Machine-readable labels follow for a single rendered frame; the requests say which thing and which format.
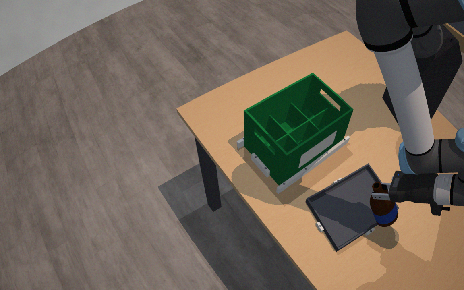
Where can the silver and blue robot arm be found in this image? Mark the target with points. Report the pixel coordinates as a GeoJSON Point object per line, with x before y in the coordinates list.
{"type": "Point", "coordinates": [397, 31]}

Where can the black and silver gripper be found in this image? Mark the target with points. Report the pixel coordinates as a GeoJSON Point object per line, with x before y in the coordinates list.
{"type": "Point", "coordinates": [429, 188]}

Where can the green plastic bottle crate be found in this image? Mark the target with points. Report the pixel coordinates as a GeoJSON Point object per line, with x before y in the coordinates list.
{"type": "Point", "coordinates": [294, 126]}

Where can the brown bottle with blue label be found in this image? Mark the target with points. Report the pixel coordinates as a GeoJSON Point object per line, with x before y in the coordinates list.
{"type": "Point", "coordinates": [384, 211]}

